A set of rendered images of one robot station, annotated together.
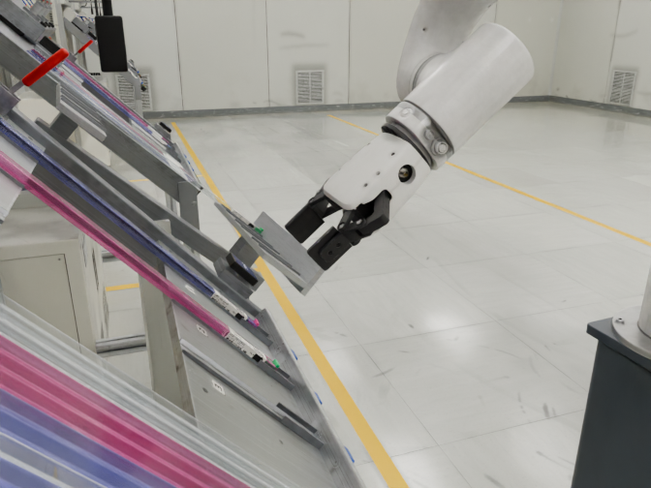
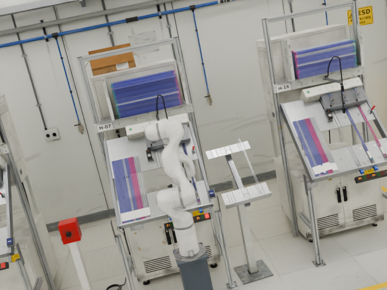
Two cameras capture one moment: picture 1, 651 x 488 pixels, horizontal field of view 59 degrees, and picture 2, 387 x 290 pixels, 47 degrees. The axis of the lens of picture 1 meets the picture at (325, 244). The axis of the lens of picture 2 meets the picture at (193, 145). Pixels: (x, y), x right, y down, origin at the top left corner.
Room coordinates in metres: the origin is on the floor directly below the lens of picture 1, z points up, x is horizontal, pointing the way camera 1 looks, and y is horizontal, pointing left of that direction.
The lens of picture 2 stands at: (1.46, -2.79, 2.01)
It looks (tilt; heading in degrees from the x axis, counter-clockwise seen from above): 16 degrees down; 104
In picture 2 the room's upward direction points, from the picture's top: 12 degrees counter-clockwise
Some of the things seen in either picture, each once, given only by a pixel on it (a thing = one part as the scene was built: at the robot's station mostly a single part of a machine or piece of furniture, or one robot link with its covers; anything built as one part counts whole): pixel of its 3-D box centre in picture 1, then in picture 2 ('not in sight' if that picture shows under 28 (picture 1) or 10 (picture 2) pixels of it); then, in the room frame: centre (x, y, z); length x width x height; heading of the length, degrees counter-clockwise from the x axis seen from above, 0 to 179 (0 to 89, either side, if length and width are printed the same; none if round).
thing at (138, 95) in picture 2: not in sight; (146, 94); (0.37, 0.50, 1.52); 0.51 x 0.13 x 0.27; 19
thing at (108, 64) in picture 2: not in sight; (124, 56); (0.17, 0.74, 1.82); 0.68 x 0.30 x 0.20; 19
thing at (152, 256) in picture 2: not in sight; (170, 228); (0.27, 0.59, 0.31); 0.70 x 0.65 x 0.62; 19
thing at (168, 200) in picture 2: not in sight; (174, 207); (0.72, -0.53, 1.00); 0.19 x 0.12 x 0.24; 12
